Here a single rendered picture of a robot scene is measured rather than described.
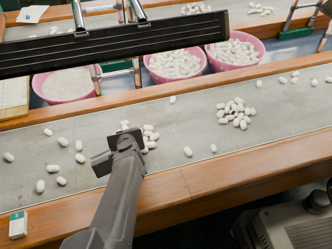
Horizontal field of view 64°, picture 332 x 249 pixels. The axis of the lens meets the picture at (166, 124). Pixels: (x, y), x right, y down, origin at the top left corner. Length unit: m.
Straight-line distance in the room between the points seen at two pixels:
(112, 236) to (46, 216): 0.47
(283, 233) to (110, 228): 0.83
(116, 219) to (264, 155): 0.60
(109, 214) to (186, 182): 0.41
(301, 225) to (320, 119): 0.39
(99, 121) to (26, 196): 0.32
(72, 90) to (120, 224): 0.80
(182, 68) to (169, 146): 0.41
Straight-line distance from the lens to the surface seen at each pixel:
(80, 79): 1.16
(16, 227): 0.80
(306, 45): 1.59
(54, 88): 1.14
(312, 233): 1.16
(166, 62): 1.21
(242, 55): 1.27
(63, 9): 1.60
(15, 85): 1.15
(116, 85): 1.18
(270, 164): 0.87
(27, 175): 0.91
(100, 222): 0.40
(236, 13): 1.59
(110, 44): 0.69
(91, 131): 0.94
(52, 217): 0.79
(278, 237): 1.11
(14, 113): 1.04
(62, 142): 0.92
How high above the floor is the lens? 1.46
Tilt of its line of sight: 50 degrees down
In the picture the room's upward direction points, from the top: 1 degrees clockwise
